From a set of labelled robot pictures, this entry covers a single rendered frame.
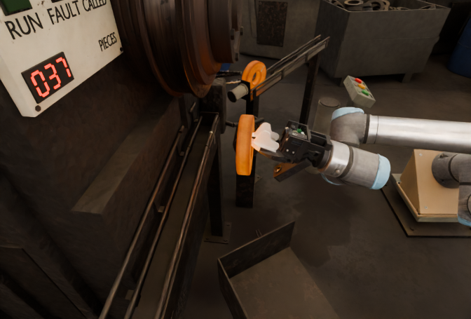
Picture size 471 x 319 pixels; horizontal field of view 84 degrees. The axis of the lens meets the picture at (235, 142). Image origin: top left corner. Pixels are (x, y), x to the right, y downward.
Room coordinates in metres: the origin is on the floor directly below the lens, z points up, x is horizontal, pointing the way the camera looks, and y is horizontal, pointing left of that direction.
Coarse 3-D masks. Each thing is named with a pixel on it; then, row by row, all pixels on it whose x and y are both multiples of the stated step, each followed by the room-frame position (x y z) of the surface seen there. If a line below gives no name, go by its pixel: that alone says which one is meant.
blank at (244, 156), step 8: (240, 120) 0.54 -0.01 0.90; (248, 120) 0.54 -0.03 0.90; (240, 128) 0.51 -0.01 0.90; (248, 128) 0.51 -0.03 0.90; (240, 136) 0.49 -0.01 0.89; (248, 136) 0.49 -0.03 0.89; (240, 144) 0.48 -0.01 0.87; (248, 144) 0.48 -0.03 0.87; (240, 152) 0.47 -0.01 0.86; (248, 152) 0.47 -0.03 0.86; (240, 160) 0.46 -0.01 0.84; (248, 160) 0.46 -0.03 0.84; (240, 168) 0.46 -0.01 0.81; (248, 168) 0.46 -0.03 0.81
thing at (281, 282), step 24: (264, 240) 0.34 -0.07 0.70; (288, 240) 0.37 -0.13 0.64; (240, 264) 0.31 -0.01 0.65; (264, 264) 0.33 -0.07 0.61; (288, 264) 0.33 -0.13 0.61; (240, 288) 0.27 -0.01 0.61; (264, 288) 0.27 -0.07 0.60; (288, 288) 0.27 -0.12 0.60; (312, 288) 0.28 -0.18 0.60; (240, 312) 0.19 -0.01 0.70; (264, 312) 0.23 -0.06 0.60; (288, 312) 0.23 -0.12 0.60; (312, 312) 0.23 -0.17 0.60
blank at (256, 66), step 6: (252, 66) 1.20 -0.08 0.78; (258, 66) 1.22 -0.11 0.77; (264, 66) 1.26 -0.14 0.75; (246, 72) 1.18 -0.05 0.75; (252, 72) 1.19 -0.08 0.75; (258, 72) 1.25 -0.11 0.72; (264, 72) 1.26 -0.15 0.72; (246, 78) 1.17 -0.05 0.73; (258, 78) 1.25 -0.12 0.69; (264, 78) 1.27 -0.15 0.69; (252, 84) 1.20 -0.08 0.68
